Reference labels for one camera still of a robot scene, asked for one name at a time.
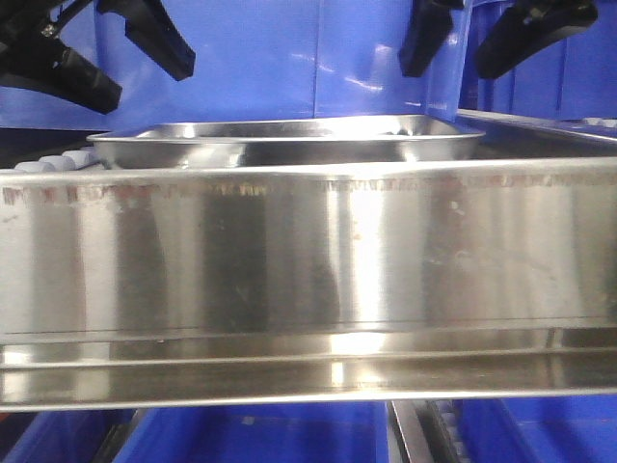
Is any small shiny silver tray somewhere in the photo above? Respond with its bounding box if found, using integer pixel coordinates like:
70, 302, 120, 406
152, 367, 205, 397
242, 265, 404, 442
88, 115, 485, 169

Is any blue bin lower left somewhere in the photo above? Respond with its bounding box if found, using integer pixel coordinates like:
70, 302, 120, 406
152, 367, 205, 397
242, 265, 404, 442
1, 409, 135, 462

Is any blue plastic bin behind tray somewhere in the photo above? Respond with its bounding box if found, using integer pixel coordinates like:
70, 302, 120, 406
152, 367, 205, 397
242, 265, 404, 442
1, 1, 470, 130

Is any blue plastic bin right rear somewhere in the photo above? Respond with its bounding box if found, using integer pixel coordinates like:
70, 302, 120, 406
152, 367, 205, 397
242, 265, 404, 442
459, 1, 616, 121

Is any lower roller track rail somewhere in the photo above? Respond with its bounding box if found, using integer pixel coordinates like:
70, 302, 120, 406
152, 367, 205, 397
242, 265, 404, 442
387, 399, 470, 462

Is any white conveyor rollers left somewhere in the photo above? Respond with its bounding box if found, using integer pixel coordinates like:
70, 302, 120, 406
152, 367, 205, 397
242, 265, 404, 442
14, 148, 99, 174

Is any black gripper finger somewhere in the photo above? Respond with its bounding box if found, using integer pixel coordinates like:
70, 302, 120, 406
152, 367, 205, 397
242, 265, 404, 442
1, 1, 121, 114
474, 1, 599, 79
96, 0, 196, 81
398, 0, 464, 77

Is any blue bin lower centre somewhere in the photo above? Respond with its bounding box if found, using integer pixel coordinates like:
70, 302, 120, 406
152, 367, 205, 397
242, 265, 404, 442
115, 401, 389, 462

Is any stainless steel shelf front rail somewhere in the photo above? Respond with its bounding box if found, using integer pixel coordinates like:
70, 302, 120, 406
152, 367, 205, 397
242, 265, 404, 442
1, 157, 616, 412

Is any blue bin lower right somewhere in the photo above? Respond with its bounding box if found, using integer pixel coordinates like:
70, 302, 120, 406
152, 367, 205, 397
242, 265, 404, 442
454, 395, 616, 462

